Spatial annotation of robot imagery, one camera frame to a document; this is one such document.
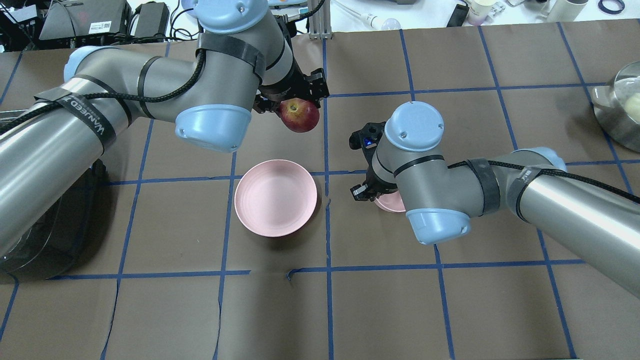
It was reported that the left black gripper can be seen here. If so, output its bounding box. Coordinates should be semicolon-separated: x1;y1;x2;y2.
253;67;330;113

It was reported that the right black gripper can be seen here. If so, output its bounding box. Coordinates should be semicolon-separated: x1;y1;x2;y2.
349;121;398;202

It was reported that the red apple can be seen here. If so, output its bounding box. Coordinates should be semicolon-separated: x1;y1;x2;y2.
278;98;320;133

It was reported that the pink bowl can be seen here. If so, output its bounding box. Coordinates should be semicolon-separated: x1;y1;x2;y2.
374;191;406;214

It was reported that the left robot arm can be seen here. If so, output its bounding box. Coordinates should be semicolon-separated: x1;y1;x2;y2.
0;0;329;255

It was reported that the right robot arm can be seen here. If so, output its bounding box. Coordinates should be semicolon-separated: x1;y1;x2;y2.
349;101;640;297

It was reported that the pink plate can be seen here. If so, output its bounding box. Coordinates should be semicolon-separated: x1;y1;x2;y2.
233;159;318;238

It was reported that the white lilac cup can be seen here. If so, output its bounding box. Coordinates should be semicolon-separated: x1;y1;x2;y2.
466;0;498;27

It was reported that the black power adapter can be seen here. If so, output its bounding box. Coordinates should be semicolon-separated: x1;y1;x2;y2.
132;1;169;40

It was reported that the steel pot with glass lid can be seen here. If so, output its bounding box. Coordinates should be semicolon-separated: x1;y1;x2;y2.
590;61;640;153

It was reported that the white bun in pot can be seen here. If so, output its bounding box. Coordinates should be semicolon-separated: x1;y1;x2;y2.
622;92;640;123

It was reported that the dark grey rice cooker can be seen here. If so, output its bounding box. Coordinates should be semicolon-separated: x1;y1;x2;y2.
0;159;108;285

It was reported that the aluminium frame post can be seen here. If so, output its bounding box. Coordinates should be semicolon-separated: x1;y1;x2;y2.
307;0;333;40

